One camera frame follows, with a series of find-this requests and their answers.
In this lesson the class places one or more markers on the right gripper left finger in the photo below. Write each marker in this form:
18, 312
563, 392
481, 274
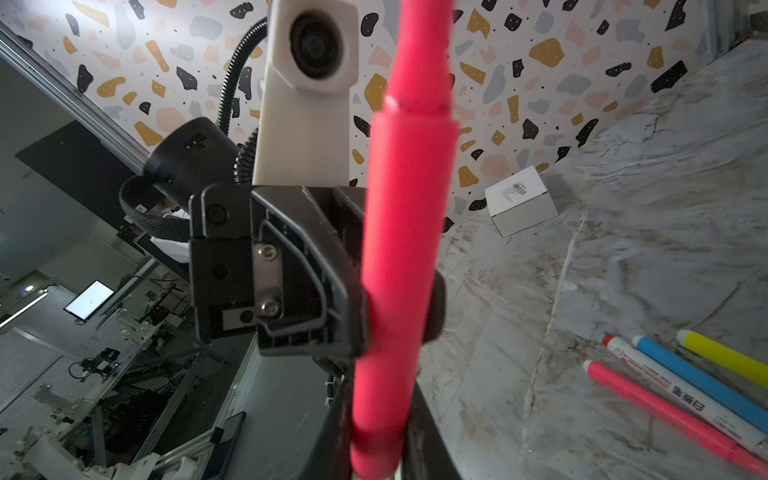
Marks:
330, 456

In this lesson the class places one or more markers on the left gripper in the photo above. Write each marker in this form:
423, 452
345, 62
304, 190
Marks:
282, 263

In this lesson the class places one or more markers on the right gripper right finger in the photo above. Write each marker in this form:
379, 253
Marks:
425, 456

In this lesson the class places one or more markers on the pink highlighter pen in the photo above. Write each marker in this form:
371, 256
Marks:
695, 430
413, 143

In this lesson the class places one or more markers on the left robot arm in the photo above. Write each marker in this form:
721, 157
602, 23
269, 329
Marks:
194, 157

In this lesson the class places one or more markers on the white red-tipped marker pen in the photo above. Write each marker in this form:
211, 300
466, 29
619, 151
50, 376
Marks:
690, 397

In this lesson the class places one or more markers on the yellow highlighter pen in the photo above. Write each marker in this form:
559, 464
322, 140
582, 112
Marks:
732, 360

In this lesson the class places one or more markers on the blue highlighter pen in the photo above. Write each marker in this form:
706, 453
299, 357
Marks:
726, 396

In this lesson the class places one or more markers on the computer monitor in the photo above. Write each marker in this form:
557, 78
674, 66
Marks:
85, 304

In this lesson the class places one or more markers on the white small box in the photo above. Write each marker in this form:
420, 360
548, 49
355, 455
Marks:
519, 202

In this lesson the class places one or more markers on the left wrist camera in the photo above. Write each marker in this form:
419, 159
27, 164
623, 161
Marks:
312, 62

